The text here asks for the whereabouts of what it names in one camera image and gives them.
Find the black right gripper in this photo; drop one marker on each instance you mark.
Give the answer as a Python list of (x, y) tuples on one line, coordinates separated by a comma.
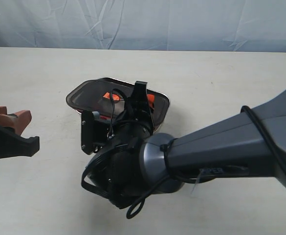
[(128, 117)]

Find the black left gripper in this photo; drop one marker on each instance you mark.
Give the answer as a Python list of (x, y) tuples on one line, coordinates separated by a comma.
[(11, 143)]

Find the dark transparent lunch box lid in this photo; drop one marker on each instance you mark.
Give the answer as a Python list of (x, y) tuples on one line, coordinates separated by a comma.
[(91, 98)]

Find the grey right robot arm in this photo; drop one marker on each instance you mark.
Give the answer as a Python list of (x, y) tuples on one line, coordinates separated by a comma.
[(250, 144)]

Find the stainless steel lunch box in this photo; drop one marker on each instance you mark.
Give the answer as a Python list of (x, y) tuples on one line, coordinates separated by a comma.
[(163, 121)]

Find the blue wrinkled backdrop cloth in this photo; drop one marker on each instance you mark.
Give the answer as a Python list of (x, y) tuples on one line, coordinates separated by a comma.
[(187, 25)]

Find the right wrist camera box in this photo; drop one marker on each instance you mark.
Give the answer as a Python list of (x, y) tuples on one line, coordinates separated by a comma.
[(89, 132)]

